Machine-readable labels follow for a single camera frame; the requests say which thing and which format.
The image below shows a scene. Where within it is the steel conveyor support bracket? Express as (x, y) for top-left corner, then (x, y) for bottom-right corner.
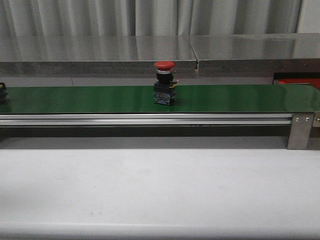
(287, 113), (314, 150)

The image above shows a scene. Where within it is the green conveyor belt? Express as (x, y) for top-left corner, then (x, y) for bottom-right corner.
(0, 84), (320, 114)

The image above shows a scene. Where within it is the grey stone counter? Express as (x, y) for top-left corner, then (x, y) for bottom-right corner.
(0, 33), (320, 87)

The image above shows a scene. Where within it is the aluminium conveyor frame rail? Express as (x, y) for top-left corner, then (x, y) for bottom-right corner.
(0, 113), (293, 127)

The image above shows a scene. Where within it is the red plastic bin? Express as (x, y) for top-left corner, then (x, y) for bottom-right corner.
(273, 78), (320, 90)

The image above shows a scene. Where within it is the yellow mushroom push button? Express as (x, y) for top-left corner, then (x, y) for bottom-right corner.
(0, 82), (9, 103)

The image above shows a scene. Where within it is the grey pleated curtain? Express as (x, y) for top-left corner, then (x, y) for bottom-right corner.
(0, 0), (302, 37)

